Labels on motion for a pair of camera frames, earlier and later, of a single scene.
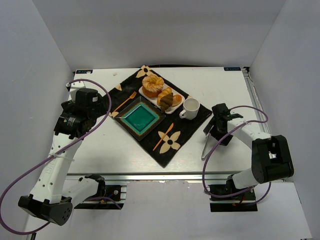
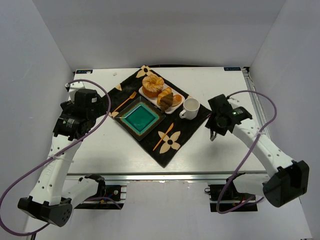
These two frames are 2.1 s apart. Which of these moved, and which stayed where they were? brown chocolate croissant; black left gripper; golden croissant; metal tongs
Moved: metal tongs
Stayed: black left gripper; golden croissant; brown chocolate croissant
